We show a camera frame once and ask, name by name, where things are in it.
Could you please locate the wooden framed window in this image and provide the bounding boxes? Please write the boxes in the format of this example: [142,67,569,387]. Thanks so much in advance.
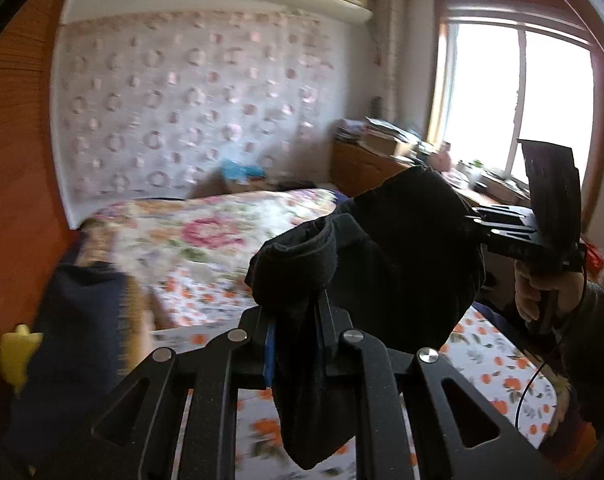
[424,0,604,222]

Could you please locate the pile of books and papers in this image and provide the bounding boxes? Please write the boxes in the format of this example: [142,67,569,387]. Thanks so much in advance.
[334,116,423,159]

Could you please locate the black printed t-shirt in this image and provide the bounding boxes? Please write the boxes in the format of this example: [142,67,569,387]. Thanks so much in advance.
[244,165,488,471]

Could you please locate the brown wooden wardrobe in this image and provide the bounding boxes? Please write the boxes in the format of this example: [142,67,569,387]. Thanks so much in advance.
[0,0,88,461]

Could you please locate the stack of folded clothes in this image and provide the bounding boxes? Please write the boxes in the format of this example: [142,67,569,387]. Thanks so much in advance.
[6,260,133,462]

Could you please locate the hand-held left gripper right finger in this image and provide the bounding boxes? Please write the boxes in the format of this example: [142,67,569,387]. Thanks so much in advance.
[317,295,548,480]

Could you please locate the white gathered curtain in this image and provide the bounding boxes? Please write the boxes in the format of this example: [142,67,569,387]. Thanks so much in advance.
[369,0,409,92]

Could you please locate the yellow patterned cloth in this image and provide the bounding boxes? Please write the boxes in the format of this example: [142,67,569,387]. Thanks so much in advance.
[0,324,45,397]

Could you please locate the person's right forearm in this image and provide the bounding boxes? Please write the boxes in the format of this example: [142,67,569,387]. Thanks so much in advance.
[552,280,604,432]

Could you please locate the floral quilt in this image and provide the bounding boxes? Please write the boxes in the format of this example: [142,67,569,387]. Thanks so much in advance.
[79,187,353,332]

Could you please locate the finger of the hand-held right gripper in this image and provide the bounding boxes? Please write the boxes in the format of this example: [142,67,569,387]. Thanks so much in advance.
[481,230,539,257]
[464,204,539,232]

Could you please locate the assorted small bottles and boxes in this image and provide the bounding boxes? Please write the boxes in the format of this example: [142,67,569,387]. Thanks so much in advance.
[454,157,529,197]

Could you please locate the person's right hand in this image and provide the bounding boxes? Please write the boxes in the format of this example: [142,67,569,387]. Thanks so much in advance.
[513,256,588,327]

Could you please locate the pink figurine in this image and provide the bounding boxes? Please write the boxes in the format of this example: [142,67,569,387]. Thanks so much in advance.
[429,142,456,174]

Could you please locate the cream folded garment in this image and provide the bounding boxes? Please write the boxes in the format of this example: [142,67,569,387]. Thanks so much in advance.
[126,280,155,362]

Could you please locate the long wooden cabinet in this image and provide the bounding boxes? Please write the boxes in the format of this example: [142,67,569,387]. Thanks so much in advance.
[331,137,533,302]

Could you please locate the orange fruit print bed sheet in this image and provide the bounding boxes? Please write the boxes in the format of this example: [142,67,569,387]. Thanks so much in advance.
[152,265,559,480]

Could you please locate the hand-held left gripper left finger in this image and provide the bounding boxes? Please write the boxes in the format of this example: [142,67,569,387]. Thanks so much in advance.
[89,305,277,480]

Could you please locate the circle patterned sheer curtain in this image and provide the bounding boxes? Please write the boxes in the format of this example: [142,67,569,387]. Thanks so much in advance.
[49,7,343,229]

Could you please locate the black cable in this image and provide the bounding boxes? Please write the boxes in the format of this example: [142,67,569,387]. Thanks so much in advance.
[514,242,591,424]

